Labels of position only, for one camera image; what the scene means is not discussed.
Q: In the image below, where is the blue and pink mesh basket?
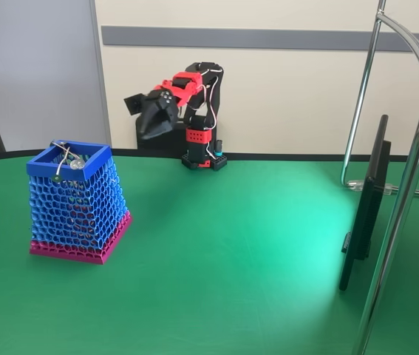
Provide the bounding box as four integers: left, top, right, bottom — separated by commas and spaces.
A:
26, 139, 134, 266

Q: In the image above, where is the green cloth with black rim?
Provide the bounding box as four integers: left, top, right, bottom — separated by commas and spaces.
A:
0, 147, 419, 355

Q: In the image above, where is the clear plastic clip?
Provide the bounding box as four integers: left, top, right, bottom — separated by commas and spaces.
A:
346, 179, 398, 196

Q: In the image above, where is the black LED light panel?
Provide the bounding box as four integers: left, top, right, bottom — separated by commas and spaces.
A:
338, 114, 393, 293

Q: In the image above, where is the chrome tube stand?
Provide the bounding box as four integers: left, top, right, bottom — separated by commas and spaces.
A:
340, 0, 419, 355

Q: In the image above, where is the small black gripper camera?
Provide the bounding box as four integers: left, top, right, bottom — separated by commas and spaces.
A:
123, 93, 146, 116

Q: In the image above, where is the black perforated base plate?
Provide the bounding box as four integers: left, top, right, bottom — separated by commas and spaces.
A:
180, 150, 229, 172

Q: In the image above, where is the grey wall rail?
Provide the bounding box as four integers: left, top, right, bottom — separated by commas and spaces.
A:
101, 24, 419, 53

